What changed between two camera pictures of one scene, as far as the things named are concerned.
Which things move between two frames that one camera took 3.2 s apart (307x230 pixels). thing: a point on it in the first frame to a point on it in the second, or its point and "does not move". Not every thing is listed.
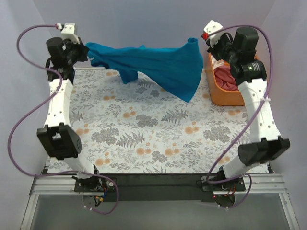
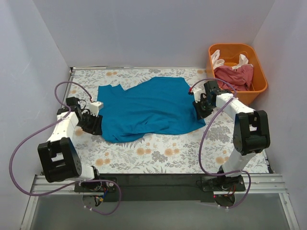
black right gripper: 216,51 to 203,108
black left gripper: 78,52 to 91,124
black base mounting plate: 160,187 does not move
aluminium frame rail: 256,184 does not move
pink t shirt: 225,78 does not move
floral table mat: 146,127 does not move
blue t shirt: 176,70 to 162,105
